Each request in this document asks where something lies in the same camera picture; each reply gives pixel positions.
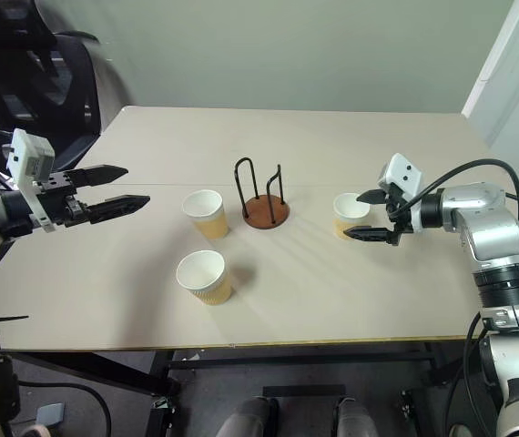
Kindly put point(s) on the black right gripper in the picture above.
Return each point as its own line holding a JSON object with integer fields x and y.
{"x": 399, "y": 209}

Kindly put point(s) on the black office chair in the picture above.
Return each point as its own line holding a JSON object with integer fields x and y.
{"x": 73, "y": 91}

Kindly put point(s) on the tan ribbed paper cup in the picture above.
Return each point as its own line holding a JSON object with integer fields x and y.
{"x": 348, "y": 207}
{"x": 214, "y": 225}
{"x": 216, "y": 291}

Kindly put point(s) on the white partition panel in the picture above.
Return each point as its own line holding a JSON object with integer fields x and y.
{"x": 514, "y": 68}

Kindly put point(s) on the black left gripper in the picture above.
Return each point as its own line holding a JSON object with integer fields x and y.
{"x": 57, "y": 182}

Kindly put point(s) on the black floor tape strip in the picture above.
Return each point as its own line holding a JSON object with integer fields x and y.
{"x": 305, "y": 391}

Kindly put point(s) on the black table frame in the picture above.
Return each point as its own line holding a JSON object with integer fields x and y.
{"x": 287, "y": 358}

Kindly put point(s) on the dark rounded shape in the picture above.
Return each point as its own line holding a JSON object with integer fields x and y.
{"x": 359, "y": 419}
{"x": 241, "y": 419}

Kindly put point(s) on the grey blue block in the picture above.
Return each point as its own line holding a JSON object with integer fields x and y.
{"x": 51, "y": 414}

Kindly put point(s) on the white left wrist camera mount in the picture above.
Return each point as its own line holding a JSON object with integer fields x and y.
{"x": 27, "y": 152}

